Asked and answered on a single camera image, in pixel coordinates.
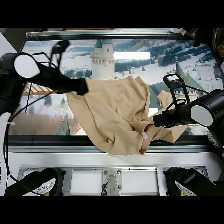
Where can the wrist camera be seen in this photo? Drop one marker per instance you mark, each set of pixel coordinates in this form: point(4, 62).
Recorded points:
point(175, 87)
point(61, 46)

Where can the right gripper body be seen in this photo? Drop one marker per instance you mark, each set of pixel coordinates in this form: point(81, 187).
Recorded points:
point(165, 119)

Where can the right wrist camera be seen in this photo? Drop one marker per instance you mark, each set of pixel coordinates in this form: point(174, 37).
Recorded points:
point(175, 87)

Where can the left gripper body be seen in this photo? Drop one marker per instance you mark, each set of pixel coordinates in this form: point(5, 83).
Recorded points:
point(78, 86)

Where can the beige garment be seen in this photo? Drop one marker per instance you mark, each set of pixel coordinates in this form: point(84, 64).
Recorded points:
point(116, 110)

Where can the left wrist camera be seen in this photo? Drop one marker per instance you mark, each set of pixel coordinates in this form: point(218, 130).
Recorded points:
point(61, 46)

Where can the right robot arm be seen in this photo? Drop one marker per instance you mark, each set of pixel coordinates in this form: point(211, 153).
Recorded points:
point(211, 103)

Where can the silver frame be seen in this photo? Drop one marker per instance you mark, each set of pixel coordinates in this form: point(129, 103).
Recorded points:
point(133, 160)

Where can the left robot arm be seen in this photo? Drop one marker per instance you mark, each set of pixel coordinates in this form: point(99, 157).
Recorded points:
point(46, 78)

